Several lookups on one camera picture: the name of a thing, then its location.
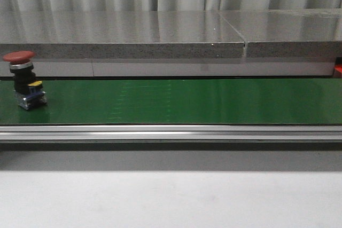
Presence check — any green conveyor belt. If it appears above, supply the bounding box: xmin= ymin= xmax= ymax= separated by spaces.
xmin=1 ymin=78 xmax=341 ymax=124

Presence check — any white cabinet panel under slab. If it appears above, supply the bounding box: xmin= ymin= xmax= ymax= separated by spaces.
xmin=0 ymin=57 xmax=336 ymax=78

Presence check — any aluminium conveyor side rail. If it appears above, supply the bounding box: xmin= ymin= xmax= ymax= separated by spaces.
xmin=1 ymin=124 xmax=341 ymax=143

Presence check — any grey speckled stone slab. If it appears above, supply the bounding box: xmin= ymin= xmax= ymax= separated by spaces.
xmin=1 ymin=11 xmax=244 ymax=60

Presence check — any red object at edge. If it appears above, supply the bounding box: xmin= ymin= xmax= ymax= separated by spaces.
xmin=332 ymin=64 xmax=342 ymax=78

